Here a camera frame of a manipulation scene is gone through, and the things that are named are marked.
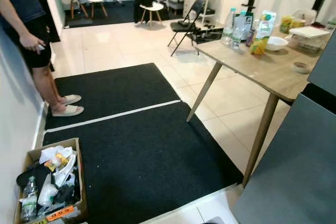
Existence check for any empty clear plastic bottle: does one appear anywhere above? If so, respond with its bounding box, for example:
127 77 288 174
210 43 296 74
21 177 38 221

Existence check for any cardboard rubbish box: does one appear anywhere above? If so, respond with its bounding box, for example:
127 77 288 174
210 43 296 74
14 138 88 224

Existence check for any beige tape roll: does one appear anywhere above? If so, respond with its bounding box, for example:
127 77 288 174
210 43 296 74
292 62 311 74

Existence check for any grey fridge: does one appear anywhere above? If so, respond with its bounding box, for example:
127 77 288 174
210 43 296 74
233 30 336 224

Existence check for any black folding chair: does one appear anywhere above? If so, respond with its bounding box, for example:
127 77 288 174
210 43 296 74
168 0 205 57

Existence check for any white bowl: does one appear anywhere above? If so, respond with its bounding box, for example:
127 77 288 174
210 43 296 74
266 36 289 52

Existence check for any white food container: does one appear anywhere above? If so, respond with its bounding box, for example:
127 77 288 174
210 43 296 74
289 26 330 52

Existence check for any dark carpet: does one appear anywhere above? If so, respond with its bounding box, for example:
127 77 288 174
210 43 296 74
63 0 190 29

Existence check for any yellow snack wrapper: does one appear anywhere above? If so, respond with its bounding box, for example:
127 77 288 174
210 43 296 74
45 153 69 171

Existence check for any white round stool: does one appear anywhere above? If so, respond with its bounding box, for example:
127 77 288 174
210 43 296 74
140 2 165 27

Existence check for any black jacket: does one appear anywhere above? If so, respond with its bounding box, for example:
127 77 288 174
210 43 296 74
133 0 156 23

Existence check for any green yellow juice carton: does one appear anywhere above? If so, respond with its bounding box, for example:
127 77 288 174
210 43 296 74
250 10 277 56

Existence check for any white plastic bag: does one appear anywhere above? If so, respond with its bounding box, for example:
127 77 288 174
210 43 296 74
38 145 77 188

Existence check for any large black floor mat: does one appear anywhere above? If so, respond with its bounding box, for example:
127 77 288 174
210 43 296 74
42 102 244 224

